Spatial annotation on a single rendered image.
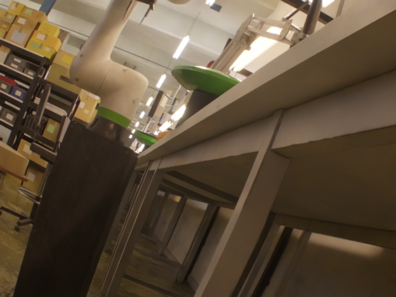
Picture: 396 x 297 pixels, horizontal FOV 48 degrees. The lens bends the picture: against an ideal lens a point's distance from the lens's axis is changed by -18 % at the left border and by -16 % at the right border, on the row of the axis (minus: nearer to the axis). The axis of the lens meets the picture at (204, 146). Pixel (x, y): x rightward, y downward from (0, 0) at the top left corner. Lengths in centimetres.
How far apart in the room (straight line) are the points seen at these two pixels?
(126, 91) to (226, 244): 105
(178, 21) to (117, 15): 867
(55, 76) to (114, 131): 528
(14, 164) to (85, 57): 45
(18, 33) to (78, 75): 557
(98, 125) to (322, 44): 127
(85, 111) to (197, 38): 274
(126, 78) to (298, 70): 118
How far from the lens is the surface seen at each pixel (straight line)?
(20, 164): 158
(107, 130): 168
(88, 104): 925
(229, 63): 204
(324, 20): 329
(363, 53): 44
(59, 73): 693
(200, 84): 148
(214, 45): 1036
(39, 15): 724
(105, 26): 172
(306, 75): 57
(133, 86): 170
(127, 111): 170
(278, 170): 73
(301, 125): 64
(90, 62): 169
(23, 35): 720
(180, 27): 1035
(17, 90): 701
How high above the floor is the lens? 69
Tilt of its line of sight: 7 degrees up
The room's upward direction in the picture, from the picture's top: 23 degrees clockwise
